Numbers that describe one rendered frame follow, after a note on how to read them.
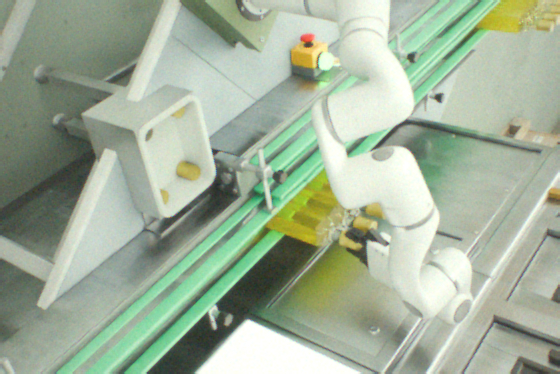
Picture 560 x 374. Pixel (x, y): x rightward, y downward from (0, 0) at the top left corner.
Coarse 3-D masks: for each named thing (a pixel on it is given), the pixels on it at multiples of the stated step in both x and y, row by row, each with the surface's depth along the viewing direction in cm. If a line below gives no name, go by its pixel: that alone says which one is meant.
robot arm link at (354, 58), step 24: (360, 48) 113; (384, 48) 113; (360, 72) 115; (384, 72) 110; (336, 96) 115; (360, 96) 112; (384, 96) 110; (408, 96) 110; (336, 120) 114; (360, 120) 113; (384, 120) 112
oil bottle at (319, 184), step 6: (312, 180) 164; (318, 180) 164; (324, 180) 164; (306, 186) 163; (312, 186) 163; (318, 186) 162; (324, 186) 162; (330, 186) 162; (318, 192) 161; (324, 192) 160; (330, 192) 160; (354, 210) 159
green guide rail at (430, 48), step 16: (480, 0) 229; (464, 16) 220; (448, 32) 212; (432, 48) 205; (400, 64) 199; (416, 64) 198; (304, 160) 166; (320, 160) 165; (288, 176) 162; (304, 176) 161; (256, 192) 159; (272, 192) 157; (288, 192) 157
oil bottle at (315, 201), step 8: (304, 192) 162; (312, 192) 161; (296, 200) 160; (304, 200) 159; (312, 200) 159; (320, 200) 158; (328, 200) 158; (336, 200) 157; (312, 208) 157; (320, 208) 156; (328, 208) 156; (336, 208) 155; (344, 208) 155; (336, 216) 154; (344, 216) 155; (336, 224) 155
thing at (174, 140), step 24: (192, 96) 141; (168, 120) 148; (192, 120) 146; (144, 144) 134; (168, 144) 149; (192, 144) 151; (168, 168) 151; (168, 192) 151; (192, 192) 150; (168, 216) 145
